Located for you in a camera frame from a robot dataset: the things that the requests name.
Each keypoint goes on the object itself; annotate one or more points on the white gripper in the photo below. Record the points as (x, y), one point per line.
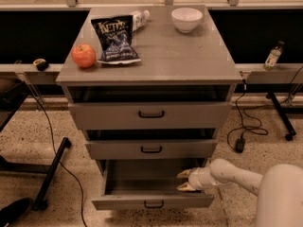
(197, 178)

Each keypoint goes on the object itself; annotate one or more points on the grey bottom drawer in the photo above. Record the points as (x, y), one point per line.
(148, 184)

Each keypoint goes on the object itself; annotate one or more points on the grey drawer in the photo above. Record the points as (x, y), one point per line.
(146, 116)
(148, 184)
(150, 149)

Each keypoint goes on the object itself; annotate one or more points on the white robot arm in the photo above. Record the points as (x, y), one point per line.
(279, 190)

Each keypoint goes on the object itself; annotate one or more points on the grey middle drawer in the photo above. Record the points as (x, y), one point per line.
(150, 149)

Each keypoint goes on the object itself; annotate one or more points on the grey top drawer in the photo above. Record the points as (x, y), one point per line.
(146, 116)

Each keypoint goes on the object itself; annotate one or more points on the grey drawer cabinet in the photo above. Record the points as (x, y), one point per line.
(174, 67)

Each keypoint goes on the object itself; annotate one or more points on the black stand leg right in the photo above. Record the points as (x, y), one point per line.
(284, 108)

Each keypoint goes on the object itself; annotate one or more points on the small glass bottle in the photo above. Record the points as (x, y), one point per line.
(273, 56)

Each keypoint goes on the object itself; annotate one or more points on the white ceramic bowl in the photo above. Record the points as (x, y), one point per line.
(186, 19)

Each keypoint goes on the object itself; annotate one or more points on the red apple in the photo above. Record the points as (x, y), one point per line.
(83, 55)

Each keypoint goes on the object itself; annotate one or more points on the black kettle chips bag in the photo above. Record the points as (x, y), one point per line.
(115, 35)

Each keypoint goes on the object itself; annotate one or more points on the clear plastic water bottle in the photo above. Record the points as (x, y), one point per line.
(140, 18)

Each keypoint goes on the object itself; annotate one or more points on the black shoe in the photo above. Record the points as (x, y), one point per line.
(14, 211)

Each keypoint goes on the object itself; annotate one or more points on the black yellow tape measure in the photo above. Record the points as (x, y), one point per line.
(41, 64)

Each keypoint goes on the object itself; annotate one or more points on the black cart frame left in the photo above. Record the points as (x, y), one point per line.
(13, 93)

